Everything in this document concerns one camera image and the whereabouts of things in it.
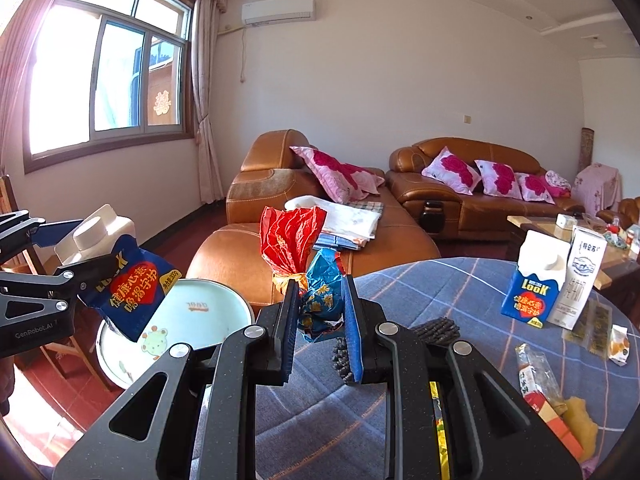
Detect wooden chair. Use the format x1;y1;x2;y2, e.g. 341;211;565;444
0;175;111;393

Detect blue milk carton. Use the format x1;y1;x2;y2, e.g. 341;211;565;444
501;230;572;331

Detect pink floral furniture cover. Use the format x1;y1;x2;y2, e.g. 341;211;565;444
571;162;623;217

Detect yellow sponge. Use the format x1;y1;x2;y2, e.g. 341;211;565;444
562;395;600;456

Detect round enamel tray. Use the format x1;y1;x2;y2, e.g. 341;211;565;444
95;278;254;391

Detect white milk carton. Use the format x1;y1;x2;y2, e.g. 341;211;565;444
546;225;608;331

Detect red crinkled wrapper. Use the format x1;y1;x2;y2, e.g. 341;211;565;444
259;205;328;278

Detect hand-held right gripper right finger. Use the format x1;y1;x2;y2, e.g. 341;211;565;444
342;275;583;480

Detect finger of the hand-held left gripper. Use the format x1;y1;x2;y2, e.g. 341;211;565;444
0;254;120;328
0;211;96;266

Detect squashed blue white carton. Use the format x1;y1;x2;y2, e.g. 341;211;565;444
54;204;182;343

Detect brown leather armchair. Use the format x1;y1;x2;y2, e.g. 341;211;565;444
595;197;640;226

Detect small pink floral cushion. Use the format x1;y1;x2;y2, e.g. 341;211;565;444
544;170;572;198

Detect pink floral curtain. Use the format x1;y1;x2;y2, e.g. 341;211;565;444
0;0;66;171
165;0;228;206

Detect small white orange snack packet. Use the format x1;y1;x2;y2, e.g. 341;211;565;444
606;325;632;367

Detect clear brown label noodle packet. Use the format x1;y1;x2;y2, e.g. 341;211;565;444
515;342;586;463

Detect sliding glass window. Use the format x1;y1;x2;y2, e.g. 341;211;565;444
22;0;196;173

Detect white wall air conditioner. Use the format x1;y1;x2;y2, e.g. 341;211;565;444
241;0;317;27

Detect blue foil wrapper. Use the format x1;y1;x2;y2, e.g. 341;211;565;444
297;247;348;343

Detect blue striped folded cloth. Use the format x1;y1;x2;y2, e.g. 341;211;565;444
312;232;371;251

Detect black bristly scrubber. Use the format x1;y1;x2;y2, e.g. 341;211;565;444
331;317;461;386

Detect brown leather chaise sofa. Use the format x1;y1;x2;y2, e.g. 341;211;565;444
186;130;441;316

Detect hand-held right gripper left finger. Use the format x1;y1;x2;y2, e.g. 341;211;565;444
52;277;303;480

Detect tall patterned floor vase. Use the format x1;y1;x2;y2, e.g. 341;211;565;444
579;127;596;173

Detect folded white cloth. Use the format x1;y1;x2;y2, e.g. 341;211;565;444
284;195;383;241

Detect pink floral pillow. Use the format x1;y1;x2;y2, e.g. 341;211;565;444
474;159;523;198
290;146;386;204
515;172;558;204
421;146;482;196

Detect black gold sachet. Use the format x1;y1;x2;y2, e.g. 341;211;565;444
585;305;613;356
570;300;598;338

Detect person's left forearm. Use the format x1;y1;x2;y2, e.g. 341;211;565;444
0;358;16;417

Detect yellow crumpled wrapper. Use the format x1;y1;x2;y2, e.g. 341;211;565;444
429;380;453;480

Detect wooden coffee table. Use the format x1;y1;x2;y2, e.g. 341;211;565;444
506;212;640;291

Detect brown leather three-seat sofa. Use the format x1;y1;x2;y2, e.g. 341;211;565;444
387;137;586;233

